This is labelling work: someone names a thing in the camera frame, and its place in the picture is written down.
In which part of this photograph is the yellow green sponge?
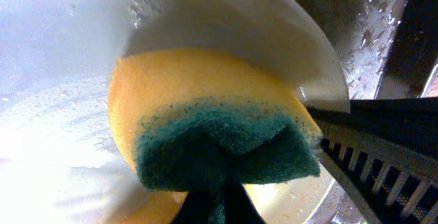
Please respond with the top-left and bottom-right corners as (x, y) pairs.
(107, 49), (322, 223)

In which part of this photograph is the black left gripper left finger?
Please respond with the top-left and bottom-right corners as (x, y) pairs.
(171, 192), (222, 224)

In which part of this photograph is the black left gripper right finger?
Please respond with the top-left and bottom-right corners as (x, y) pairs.
(224, 184), (266, 224)

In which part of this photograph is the dark brown serving tray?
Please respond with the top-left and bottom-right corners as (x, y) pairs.
(266, 0), (438, 224)

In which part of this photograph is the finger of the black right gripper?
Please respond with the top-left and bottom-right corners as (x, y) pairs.
(309, 97), (437, 223)

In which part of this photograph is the pale green plate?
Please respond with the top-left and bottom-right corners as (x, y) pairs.
(1, 0), (350, 223)

